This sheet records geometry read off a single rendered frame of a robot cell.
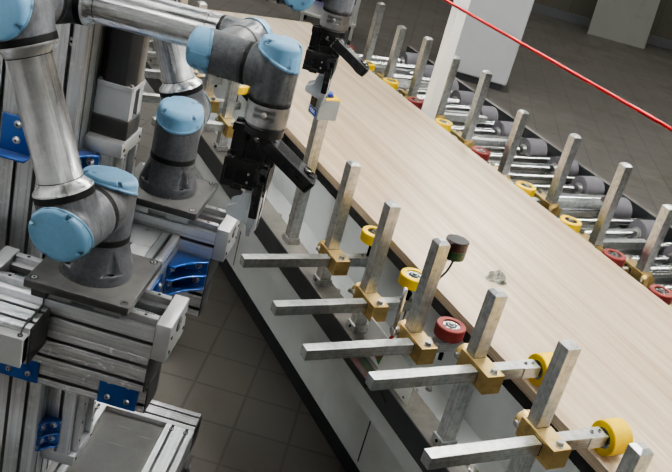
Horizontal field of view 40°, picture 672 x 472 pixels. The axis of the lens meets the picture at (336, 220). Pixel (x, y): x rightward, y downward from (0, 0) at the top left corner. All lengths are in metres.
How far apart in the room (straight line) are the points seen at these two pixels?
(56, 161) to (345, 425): 1.73
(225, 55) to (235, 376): 2.17
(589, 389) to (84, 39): 1.44
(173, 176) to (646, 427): 1.31
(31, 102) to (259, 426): 1.90
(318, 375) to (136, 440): 0.78
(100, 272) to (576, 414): 1.14
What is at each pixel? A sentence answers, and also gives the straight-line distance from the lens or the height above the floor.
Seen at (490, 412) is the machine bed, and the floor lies 0.71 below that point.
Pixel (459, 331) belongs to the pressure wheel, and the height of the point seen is 0.91.
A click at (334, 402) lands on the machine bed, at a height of 0.19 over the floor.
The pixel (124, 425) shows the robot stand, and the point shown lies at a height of 0.21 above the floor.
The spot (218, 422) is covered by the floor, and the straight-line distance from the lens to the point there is 3.33.
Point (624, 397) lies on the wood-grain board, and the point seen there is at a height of 0.90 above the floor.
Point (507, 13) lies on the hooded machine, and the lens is 8.40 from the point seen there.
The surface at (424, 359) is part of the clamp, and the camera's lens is 2.37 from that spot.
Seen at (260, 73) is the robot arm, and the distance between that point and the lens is 1.54.
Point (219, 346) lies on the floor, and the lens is 3.71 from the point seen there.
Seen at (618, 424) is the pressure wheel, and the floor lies 0.98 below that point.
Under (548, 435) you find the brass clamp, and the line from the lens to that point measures 2.03.
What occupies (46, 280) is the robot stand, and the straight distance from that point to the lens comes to 1.96.
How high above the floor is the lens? 2.05
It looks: 24 degrees down
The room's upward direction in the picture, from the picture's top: 15 degrees clockwise
